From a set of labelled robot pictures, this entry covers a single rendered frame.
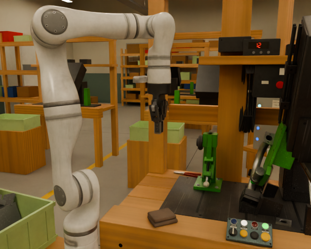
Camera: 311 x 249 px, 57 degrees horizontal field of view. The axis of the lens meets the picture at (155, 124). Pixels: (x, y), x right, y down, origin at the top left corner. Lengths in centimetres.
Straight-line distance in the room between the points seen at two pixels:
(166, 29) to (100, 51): 1172
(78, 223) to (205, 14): 1087
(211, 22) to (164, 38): 1049
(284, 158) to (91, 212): 76
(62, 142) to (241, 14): 110
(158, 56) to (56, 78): 30
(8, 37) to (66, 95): 626
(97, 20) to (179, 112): 99
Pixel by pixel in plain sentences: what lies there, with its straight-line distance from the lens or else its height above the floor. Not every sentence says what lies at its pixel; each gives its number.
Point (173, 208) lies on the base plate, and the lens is 128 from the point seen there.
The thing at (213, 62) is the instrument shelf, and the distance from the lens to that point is 141.
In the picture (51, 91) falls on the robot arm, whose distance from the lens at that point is 75.
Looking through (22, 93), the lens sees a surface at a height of 93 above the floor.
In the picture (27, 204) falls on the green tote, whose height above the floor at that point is 92.
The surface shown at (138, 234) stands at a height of 87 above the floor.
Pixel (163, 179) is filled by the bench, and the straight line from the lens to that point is 162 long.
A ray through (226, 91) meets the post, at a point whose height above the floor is 137.
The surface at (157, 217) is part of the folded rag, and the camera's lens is 115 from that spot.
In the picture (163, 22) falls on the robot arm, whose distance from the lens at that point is 86.
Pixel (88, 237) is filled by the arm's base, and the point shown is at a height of 104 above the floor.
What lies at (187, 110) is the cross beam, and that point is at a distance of 166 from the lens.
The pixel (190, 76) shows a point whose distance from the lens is 849.
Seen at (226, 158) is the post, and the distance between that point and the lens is 160.
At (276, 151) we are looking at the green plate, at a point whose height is 117.
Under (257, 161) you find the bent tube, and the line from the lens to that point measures 136.
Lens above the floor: 149
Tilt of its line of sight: 11 degrees down
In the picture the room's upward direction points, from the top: straight up
